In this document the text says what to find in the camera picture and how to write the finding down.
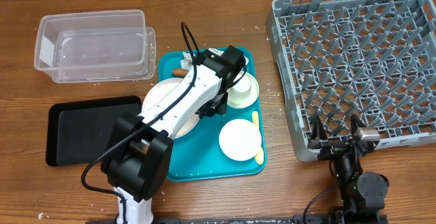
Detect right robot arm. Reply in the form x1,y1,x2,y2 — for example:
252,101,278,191
302,114,389,224

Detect clear plastic bin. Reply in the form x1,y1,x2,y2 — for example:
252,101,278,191
33,10,157,84

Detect yellow plastic spoon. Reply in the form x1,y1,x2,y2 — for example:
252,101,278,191
251,111,264,165

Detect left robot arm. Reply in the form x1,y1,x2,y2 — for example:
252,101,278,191
101,46,246,223

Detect pale green bowl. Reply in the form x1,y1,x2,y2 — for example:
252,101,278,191
227,72,260,109

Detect black tray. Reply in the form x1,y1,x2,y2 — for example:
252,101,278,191
46,95,142,167

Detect grey dishwasher rack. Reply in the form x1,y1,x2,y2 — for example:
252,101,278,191
266,0,435,161

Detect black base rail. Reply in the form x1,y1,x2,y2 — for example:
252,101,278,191
84,214,389,224

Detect crumpled white napkin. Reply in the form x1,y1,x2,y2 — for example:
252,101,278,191
181,48,251,69

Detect large white plate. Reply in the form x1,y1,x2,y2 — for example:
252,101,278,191
142,78,200,138

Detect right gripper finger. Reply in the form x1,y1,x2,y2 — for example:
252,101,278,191
350,114,366,139
310,115,328,142

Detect teal serving tray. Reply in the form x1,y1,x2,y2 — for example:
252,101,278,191
158,46,266,182

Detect orange carrot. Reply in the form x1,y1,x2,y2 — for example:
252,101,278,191
172,68,189,78

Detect white cup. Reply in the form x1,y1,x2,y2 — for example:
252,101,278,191
233,76,251,94

